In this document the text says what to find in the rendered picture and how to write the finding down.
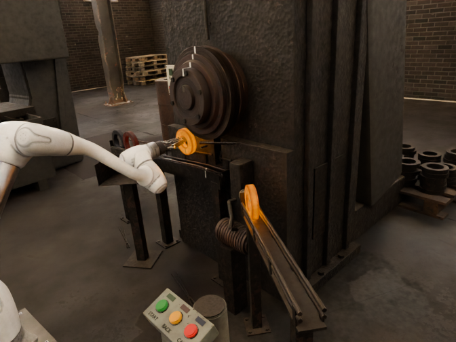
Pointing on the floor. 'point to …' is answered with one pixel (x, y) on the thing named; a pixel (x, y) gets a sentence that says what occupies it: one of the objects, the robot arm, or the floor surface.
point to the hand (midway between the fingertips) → (185, 138)
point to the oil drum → (167, 115)
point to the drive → (381, 115)
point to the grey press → (37, 66)
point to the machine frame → (283, 122)
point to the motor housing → (233, 264)
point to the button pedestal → (174, 332)
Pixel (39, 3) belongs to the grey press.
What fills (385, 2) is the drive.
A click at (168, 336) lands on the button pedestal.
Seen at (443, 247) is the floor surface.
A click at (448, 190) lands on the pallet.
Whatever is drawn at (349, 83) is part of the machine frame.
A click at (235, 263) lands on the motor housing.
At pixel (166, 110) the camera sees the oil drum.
